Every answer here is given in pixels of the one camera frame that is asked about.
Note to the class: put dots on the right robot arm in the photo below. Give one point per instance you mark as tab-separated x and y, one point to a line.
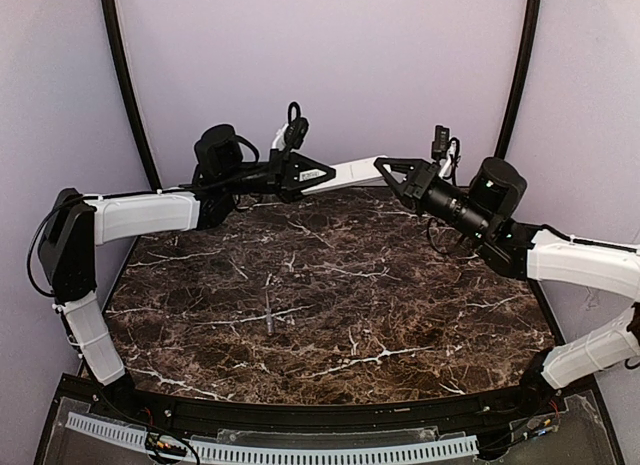
542	253

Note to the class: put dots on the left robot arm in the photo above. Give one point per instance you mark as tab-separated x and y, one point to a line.
228	166

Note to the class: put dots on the white right cable duct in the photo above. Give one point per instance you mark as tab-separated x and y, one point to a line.
417	453

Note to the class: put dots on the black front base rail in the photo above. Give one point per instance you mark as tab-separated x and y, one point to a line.
487	414

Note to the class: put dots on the black corner post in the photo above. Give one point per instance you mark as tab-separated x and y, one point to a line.
525	49
119	60

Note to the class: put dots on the black left corner post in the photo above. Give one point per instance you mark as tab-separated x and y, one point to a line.
119	60

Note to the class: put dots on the white cable duct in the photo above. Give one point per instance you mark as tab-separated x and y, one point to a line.
124	435
417	453

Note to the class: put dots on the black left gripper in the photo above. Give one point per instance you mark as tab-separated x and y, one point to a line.
283	173

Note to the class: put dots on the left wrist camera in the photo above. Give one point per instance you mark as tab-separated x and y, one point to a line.
297	127

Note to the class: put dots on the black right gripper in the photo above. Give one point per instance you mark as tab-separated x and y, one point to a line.
418	180

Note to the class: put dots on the white left cable duct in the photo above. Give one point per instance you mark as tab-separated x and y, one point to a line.
124	435

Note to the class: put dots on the black right corner post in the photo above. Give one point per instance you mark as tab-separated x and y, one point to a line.
525	49

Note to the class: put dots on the white remote control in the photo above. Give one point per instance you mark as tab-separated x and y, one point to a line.
355	173

